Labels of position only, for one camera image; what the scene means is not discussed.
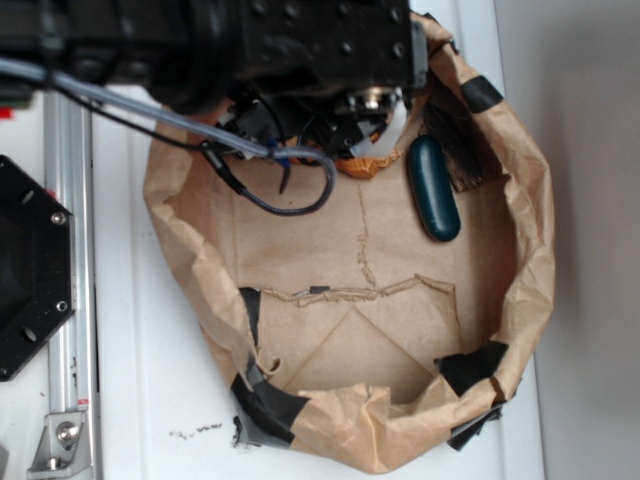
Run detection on dark green oblong capsule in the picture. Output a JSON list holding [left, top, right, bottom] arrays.
[[407, 135, 461, 242]]

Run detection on grey braided cable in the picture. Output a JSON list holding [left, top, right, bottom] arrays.
[[0, 55, 337, 217]]

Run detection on orange conch seashell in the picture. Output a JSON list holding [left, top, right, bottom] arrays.
[[335, 148, 404, 180]]

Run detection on dark wooden block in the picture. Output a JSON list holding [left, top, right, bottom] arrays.
[[424, 103, 483, 193]]

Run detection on metal corner bracket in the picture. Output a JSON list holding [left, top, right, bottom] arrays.
[[27, 411, 94, 479]]

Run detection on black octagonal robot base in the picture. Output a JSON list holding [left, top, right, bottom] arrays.
[[0, 155, 74, 382]]

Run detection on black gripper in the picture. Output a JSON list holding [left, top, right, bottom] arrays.
[[219, 1, 428, 160]]

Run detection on brown paper bag tray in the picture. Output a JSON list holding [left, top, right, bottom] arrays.
[[144, 15, 555, 474]]

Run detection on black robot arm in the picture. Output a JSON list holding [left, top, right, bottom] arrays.
[[1, 1, 428, 157]]

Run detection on aluminium extrusion rail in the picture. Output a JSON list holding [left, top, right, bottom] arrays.
[[29, 93, 103, 479]]

